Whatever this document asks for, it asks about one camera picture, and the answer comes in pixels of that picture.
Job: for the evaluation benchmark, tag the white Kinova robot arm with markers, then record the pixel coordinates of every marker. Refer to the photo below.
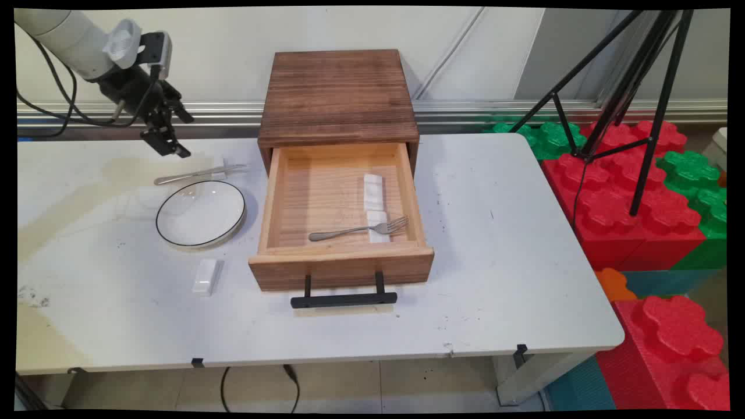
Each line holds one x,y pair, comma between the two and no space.
64,35

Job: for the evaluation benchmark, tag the silver fork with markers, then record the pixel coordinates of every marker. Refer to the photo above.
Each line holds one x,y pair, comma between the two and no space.
349,230

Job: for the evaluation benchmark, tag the white plate with black rim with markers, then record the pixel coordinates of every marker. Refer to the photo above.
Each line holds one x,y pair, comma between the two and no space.
201,213

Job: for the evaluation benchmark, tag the green foam block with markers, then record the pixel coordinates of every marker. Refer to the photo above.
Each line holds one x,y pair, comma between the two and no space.
550,139
707,198

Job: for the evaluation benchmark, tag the small white cutlery rest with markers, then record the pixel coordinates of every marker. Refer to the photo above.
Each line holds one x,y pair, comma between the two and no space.
378,234
373,191
205,276

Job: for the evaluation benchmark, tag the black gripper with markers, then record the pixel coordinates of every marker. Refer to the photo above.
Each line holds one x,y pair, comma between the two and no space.
131,87

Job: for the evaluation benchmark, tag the white wrist mount plate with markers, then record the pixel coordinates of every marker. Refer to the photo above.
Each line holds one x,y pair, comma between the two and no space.
123,42

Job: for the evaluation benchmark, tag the silver table knife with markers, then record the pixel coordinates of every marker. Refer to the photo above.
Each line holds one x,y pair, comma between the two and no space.
198,173

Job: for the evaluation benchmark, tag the large red foam block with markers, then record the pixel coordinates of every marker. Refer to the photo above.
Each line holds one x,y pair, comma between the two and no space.
669,355

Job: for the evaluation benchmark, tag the dark wooden drawer cabinet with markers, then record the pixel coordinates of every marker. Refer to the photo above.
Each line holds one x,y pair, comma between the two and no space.
337,96

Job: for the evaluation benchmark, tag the light wooden drawer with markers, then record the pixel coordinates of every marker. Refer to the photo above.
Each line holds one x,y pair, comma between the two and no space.
340,265

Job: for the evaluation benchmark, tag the white table leg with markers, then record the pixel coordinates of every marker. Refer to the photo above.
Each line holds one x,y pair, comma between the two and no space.
529,375

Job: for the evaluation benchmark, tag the teal foam block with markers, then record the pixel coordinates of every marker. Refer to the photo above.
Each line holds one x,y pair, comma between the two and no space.
663,283
582,387

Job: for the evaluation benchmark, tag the aluminium wall rail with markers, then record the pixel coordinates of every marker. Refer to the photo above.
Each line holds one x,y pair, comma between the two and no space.
465,110

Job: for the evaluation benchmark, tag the orange foam block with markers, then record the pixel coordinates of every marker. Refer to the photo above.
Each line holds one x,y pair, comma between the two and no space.
614,285

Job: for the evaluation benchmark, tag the black tripod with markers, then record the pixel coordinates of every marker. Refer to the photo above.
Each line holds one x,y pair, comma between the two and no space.
634,87

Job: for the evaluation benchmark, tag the black table clip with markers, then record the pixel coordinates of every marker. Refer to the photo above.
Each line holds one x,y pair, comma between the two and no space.
197,362
521,350

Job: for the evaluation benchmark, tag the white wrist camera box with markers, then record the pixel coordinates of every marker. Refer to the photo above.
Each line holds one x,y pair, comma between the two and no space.
157,52

